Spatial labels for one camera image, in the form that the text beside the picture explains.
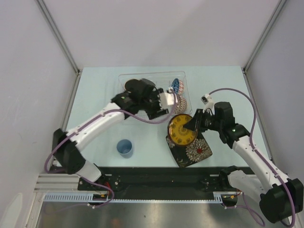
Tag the brown lattice pattern bowl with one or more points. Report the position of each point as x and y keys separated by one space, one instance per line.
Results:
x=181 y=105

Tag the white wire dish rack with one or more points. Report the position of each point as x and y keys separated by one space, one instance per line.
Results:
x=161 y=80

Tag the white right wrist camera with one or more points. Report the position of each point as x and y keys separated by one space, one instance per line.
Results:
x=208 y=102

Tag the black yellow square plate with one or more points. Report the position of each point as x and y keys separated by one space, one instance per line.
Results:
x=193 y=153

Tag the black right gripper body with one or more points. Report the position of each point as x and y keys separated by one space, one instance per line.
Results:
x=205 y=121

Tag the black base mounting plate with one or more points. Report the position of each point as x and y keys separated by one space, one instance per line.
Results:
x=166 y=182

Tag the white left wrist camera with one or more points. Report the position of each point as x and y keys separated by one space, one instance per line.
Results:
x=168 y=98

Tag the black skull mug red inside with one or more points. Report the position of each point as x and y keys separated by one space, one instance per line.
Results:
x=131 y=85

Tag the white slotted cable duct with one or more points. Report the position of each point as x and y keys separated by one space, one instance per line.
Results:
x=75 y=197

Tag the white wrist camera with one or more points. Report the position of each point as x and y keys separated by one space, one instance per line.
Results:
x=168 y=98
x=208 y=102

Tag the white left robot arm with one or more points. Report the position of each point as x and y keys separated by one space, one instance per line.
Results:
x=138 y=95

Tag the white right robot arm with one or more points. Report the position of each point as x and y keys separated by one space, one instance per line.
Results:
x=278 y=196

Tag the light blue cup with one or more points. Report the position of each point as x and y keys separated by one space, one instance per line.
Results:
x=125 y=148

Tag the yellow round plate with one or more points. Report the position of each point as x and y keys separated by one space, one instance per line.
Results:
x=177 y=133

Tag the blue triangle pattern bowl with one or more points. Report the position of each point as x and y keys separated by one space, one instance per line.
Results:
x=178 y=86

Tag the aluminium frame rail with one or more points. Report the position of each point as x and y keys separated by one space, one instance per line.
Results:
x=57 y=34

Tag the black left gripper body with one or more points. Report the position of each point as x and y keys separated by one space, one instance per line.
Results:
x=151 y=105

